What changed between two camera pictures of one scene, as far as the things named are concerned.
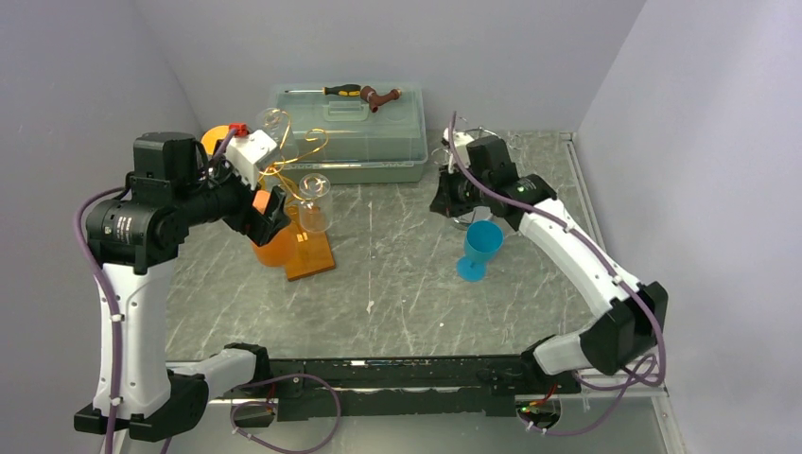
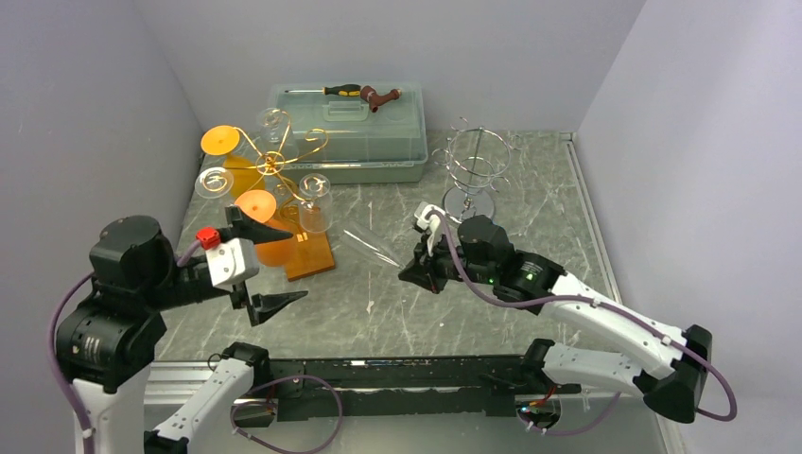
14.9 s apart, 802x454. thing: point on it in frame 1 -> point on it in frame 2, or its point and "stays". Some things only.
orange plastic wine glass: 278,250 stays
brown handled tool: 374,99 stays
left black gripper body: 233,202 -> 239,295
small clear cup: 479,213 -> 374,251
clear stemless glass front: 315,202 stays
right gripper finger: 450,199 -> 417,273
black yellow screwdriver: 342,90 stays
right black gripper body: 475,196 -> 444,263
